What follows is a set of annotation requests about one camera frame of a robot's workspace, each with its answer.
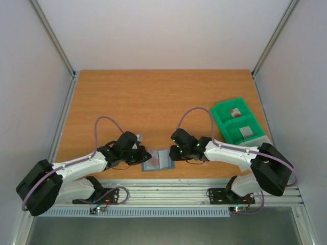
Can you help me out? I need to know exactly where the left circuit board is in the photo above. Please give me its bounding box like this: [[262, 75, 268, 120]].
[[89, 207, 106, 215]]

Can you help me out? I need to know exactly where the grey slotted cable duct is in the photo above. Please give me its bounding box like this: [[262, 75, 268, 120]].
[[41, 207, 230, 218]]

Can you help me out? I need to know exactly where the right circuit board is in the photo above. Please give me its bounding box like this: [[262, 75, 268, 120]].
[[229, 206, 250, 213]]

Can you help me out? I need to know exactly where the blue card holder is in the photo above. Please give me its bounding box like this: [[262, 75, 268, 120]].
[[142, 148, 175, 172]]

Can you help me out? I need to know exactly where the circuit board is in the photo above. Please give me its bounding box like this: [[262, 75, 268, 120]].
[[229, 206, 250, 213], [89, 207, 106, 215]]

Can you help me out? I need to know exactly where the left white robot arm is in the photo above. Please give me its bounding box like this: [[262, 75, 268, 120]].
[[16, 131, 152, 216]]

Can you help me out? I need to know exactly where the grey card in bin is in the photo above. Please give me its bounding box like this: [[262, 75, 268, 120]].
[[239, 126, 254, 139]]

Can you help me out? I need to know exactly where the red white card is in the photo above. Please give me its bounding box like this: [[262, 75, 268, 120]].
[[229, 108, 242, 118]]

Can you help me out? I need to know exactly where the green bin far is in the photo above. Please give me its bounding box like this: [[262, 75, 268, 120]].
[[211, 97, 253, 129]]

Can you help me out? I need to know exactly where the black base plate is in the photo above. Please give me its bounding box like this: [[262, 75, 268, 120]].
[[206, 188, 255, 205], [72, 188, 119, 205]]

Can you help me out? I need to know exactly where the white tray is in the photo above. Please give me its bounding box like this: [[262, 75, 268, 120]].
[[239, 135, 272, 147]]

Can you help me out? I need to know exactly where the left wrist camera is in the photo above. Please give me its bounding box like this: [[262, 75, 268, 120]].
[[132, 134, 143, 150]]

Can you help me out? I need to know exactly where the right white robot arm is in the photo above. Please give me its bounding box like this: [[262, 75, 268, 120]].
[[169, 128, 293, 204]]

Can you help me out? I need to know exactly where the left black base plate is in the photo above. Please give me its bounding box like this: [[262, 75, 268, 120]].
[[72, 188, 119, 205]]

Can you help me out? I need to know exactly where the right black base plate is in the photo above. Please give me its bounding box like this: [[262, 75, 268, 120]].
[[206, 188, 255, 205]]

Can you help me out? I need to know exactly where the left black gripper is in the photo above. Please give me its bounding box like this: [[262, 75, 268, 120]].
[[122, 146, 152, 165]]

